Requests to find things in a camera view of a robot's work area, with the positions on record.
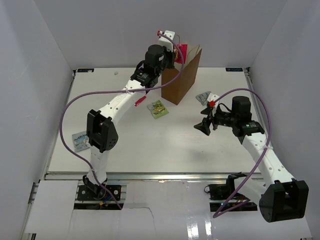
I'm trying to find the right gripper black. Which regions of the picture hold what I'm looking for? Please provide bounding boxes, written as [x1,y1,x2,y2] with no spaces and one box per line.
[194,105,238,136]

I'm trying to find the red snack packet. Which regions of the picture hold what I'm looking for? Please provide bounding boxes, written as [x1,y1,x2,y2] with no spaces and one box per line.
[134,95,147,107]
[176,43,188,64]

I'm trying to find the grey blue snack packet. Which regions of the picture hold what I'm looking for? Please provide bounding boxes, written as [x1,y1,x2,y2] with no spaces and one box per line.
[195,91,212,106]

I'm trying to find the brown paper bag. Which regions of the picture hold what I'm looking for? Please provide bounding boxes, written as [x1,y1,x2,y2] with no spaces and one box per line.
[161,42,202,105]

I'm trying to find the light green snack packet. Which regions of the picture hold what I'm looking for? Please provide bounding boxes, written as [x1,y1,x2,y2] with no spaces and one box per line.
[147,100,169,119]

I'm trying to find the silver blue snack packet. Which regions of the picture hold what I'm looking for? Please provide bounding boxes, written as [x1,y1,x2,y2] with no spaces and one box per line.
[71,131,90,153]

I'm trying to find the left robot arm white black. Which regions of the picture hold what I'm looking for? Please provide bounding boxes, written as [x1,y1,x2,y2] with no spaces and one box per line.
[83,44,180,200]

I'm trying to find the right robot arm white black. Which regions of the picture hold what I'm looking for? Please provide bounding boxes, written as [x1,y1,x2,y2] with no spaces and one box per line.
[194,93,309,223]

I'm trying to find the blue label right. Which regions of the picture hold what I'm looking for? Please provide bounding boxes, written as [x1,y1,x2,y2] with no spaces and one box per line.
[225,67,243,72]

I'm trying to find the blue label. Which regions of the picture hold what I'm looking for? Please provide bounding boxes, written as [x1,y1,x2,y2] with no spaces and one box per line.
[225,67,243,72]
[76,68,95,73]

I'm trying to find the blue label left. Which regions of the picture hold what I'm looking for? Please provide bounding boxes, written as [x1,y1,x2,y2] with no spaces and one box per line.
[76,68,95,73]

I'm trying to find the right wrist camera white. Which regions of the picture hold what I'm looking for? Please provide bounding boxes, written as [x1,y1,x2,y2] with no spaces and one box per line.
[206,92,220,108]

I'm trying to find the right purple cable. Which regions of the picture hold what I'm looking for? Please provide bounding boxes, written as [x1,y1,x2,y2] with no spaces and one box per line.
[212,87,274,219]

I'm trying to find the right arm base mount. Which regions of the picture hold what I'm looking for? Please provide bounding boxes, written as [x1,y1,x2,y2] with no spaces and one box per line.
[203,177,258,213]

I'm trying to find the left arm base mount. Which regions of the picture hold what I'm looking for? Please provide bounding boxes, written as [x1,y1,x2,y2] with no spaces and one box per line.
[74,175,120,210]

